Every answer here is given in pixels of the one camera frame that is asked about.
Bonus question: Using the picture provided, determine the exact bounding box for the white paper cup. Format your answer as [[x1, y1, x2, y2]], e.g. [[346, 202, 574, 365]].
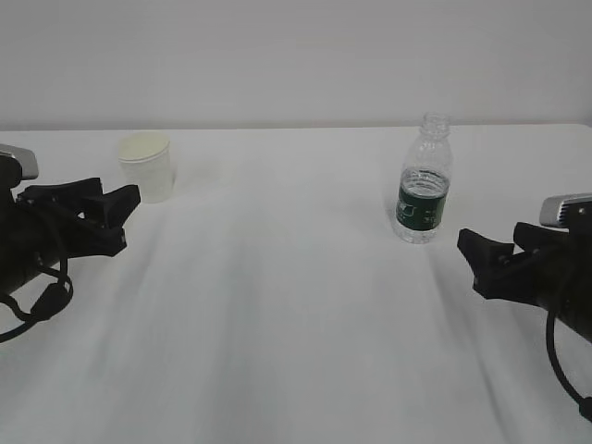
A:
[[117, 131, 174, 204]]

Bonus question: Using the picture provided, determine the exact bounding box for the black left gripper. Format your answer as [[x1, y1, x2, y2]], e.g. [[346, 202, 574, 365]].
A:
[[1, 178, 141, 292]]

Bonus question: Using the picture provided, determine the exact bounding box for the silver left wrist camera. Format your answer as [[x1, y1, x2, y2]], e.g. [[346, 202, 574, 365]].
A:
[[0, 144, 39, 189]]

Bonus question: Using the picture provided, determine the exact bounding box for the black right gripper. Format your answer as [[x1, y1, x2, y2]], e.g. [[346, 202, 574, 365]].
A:
[[457, 222, 591, 340]]

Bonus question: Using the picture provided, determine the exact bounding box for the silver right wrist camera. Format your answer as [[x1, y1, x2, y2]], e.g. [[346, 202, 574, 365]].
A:
[[539, 192, 591, 228]]

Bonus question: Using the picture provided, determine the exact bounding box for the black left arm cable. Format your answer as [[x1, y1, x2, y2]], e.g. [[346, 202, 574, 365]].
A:
[[0, 216, 75, 344]]

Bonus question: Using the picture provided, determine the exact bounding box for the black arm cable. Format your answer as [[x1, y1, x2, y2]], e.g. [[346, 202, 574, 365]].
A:
[[545, 277, 592, 424], [0, 216, 75, 344]]

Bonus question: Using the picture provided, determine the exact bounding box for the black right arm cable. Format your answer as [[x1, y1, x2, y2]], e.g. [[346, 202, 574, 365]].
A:
[[545, 277, 592, 424]]

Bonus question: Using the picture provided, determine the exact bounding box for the clear water bottle green label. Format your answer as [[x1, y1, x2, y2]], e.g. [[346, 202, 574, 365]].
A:
[[394, 112, 453, 244]]

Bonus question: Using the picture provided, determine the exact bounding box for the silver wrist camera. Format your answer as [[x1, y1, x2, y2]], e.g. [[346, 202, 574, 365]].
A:
[[0, 144, 39, 189], [539, 192, 591, 228]]

